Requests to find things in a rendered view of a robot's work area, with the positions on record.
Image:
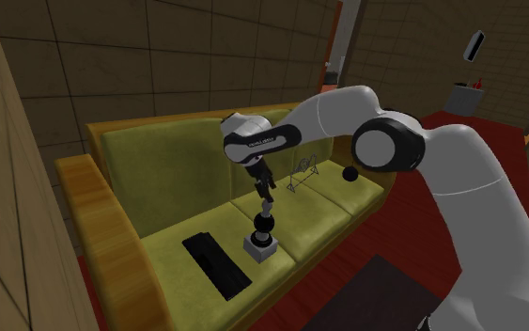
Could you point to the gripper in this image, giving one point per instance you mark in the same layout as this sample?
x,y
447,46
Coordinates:
x,y
260,174

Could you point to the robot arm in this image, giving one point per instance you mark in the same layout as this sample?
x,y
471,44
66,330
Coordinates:
x,y
470,160

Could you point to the black sphere figure grey base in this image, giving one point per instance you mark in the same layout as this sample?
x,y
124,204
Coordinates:
x,y
263,223

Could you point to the black ball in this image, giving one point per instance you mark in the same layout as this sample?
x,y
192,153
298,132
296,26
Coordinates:
x,y
350,173

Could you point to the black flat keyboard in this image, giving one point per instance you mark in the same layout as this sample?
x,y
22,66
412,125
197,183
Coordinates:
x,y
216,266

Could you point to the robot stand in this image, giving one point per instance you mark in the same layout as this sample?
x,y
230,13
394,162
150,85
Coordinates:
x,y
374,298

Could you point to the grey bin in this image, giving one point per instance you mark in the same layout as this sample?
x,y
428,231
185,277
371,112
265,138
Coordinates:
x,y
463,100

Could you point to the green sofa with wooden frame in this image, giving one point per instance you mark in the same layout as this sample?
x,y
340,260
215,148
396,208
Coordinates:
x,y
172,160

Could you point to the doorway with brown frame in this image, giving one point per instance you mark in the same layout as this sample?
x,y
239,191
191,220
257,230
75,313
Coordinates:
x,y
344,41

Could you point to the black wall box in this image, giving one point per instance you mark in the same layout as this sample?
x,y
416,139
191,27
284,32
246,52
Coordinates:
x,y
474,46

